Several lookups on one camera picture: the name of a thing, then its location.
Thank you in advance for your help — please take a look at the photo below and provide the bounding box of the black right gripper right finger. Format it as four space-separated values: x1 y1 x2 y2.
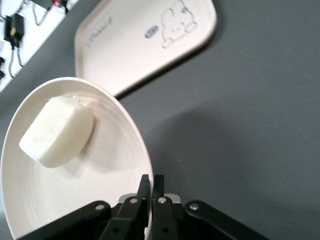
149 174 180 240

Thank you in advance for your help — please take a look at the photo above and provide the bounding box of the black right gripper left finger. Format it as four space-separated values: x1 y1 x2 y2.
99 174 151 240

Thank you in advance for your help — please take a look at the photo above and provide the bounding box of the beige round plate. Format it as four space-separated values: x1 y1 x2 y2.
0 76 154 240

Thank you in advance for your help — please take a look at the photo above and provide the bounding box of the white steamed bun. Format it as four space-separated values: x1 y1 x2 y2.
19 95 95 169

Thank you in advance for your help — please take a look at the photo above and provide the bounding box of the beige rabbit print tray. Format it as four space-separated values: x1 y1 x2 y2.
74 0 218 99

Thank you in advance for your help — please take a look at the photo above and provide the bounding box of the black power adapter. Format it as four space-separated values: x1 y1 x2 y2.
3 13 26 49

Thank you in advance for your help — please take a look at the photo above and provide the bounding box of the grey adapter cable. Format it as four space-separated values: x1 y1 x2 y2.
8 46 25 79

